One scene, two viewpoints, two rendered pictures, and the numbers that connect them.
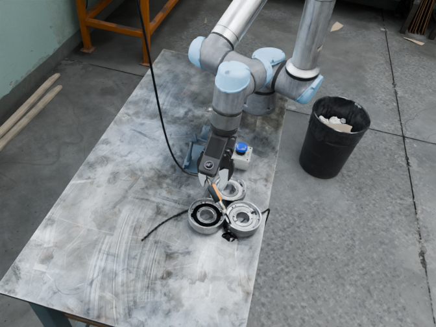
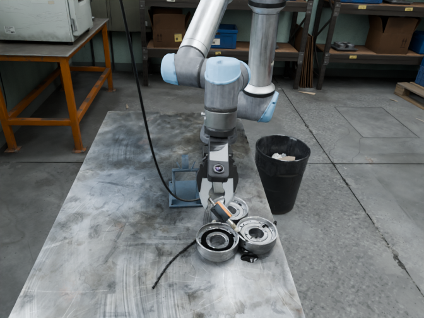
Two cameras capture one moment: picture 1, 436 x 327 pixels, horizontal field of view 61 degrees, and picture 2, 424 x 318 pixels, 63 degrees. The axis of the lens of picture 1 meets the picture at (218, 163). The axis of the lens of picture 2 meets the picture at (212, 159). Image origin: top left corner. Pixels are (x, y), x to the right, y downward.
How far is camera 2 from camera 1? 0.30 m
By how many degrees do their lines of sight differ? 18
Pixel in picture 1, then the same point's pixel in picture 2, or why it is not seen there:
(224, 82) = (218, 73)
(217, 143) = (219, 146)
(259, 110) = not seen: hidden behind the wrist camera
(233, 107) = (231, 100)
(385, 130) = (317, 161)
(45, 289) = not seen: outside the picture
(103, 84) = (37, 177)
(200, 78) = (154, 127)
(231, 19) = (197, 31)
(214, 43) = (187, 54)
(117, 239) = (122, 295)
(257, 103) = not seen: hidden behind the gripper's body
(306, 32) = (259, 47)
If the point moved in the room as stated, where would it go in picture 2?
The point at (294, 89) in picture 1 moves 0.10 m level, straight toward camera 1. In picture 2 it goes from (256, 108) to (259, 120)
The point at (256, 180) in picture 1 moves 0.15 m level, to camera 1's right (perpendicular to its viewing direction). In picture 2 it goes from (250, 199) to (296, 194)
